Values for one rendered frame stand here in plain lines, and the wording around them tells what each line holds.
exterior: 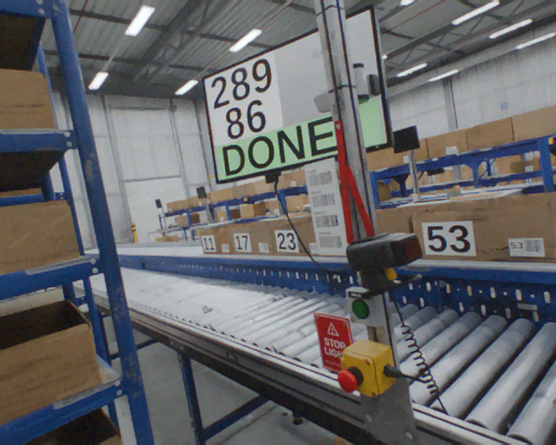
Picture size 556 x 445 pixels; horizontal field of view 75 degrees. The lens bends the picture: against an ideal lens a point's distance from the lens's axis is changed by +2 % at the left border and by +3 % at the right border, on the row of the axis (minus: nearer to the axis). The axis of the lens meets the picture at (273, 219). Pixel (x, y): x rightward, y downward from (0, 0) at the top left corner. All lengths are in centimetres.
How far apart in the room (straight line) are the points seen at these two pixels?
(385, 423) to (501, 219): 68
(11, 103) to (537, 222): 120
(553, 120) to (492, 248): 464
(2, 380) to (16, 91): 42
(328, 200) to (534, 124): 522
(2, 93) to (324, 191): 56
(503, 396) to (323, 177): 53
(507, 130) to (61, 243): 570
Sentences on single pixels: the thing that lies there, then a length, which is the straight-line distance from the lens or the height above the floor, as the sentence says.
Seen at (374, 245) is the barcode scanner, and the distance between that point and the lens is 62.
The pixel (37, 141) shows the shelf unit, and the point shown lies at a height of 133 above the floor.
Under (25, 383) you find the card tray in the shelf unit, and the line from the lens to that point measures 68.
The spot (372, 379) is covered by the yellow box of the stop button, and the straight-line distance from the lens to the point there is 72.
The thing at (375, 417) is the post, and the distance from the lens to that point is 86.
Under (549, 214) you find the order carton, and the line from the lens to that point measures 120.
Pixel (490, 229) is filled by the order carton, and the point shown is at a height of 99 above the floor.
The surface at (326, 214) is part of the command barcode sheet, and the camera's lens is 75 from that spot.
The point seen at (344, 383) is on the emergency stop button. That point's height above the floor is 84.
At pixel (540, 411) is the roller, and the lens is 84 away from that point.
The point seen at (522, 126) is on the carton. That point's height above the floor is 156.
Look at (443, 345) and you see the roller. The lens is 107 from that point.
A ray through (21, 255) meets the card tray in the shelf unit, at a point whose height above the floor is 116.
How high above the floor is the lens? 118
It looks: 3 degrees down
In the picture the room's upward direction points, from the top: 10 degrees counter-clockwise
